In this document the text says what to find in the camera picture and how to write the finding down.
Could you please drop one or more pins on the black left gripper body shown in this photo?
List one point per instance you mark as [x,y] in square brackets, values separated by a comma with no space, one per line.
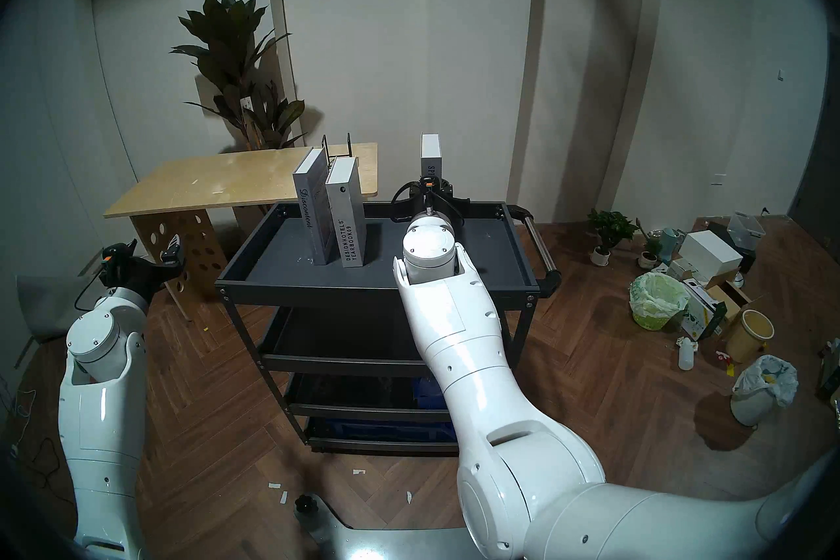
[147,276]

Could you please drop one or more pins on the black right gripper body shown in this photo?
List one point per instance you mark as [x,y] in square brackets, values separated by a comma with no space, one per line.
[443,206]

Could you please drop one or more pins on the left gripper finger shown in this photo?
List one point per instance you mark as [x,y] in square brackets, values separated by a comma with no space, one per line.
[174,253]
[129,253]

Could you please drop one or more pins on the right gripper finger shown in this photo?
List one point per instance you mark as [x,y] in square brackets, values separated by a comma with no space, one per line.
[447,188]
[416,188]

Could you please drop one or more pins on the tall grey Special Issue book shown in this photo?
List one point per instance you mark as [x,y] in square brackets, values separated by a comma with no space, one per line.
[430,148]

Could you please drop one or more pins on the grey Discontent book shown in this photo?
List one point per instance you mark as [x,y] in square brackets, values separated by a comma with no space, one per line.
[314,211]

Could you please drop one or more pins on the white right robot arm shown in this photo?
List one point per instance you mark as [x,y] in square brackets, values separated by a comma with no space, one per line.
[472,355]

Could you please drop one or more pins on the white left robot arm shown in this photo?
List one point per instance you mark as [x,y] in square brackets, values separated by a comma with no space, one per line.
[98,381]

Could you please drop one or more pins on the grey Designhotels Yearbook book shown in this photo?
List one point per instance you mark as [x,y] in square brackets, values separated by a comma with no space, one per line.
[348,217]

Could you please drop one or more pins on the light wooden table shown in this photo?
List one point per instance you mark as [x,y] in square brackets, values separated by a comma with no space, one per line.
[216,178]

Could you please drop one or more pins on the black metal utility cart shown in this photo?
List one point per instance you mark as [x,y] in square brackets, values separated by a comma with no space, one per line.
[315,296]

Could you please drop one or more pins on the small leafy potted plant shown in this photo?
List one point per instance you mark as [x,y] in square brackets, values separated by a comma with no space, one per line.
[611,227]

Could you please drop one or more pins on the small blue plastic bin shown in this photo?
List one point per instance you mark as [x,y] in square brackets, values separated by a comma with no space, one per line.
[426,394]

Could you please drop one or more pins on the large dark leafy plant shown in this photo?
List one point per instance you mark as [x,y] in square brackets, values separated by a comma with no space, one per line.
[230,53]

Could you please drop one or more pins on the tiny potted plant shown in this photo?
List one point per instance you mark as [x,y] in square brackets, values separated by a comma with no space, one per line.
[650,250]

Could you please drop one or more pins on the teal watering jug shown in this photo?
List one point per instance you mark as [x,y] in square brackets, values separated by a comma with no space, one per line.
[669,240]

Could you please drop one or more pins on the wide blue plastic bin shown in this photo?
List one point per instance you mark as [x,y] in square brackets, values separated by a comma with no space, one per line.
[387,431]

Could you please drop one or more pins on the green bagged waste basket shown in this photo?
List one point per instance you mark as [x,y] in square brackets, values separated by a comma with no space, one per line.
[657,299]

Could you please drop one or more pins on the white cardboard box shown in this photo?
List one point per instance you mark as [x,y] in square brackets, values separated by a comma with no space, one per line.
[709,253]

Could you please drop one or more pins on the black storage box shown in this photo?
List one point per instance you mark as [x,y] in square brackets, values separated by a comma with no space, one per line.
[718,230]

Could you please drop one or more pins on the black base knob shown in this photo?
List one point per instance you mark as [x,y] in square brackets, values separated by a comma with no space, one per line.
[306,505]

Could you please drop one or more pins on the green white carton box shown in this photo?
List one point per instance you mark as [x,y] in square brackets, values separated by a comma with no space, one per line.
[701,311]

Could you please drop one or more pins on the white spray bottle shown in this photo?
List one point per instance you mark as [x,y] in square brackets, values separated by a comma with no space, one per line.
[686,356]

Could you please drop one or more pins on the clear plastic container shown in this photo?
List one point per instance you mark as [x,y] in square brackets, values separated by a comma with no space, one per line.
[746,229]

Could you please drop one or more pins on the open brown cardboard box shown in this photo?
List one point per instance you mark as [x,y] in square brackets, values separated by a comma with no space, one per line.
[735,297]

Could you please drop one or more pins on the beige plastic bucket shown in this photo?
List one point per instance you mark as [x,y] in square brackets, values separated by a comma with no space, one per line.
[748,339]

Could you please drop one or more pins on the white bagged trash bin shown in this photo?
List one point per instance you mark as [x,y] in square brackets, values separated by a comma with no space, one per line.
[761,388]

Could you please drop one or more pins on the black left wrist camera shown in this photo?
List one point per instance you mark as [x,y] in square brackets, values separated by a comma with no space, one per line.
[110,257]

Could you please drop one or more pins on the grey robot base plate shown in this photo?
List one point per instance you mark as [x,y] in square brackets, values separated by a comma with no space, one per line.
[394,545]

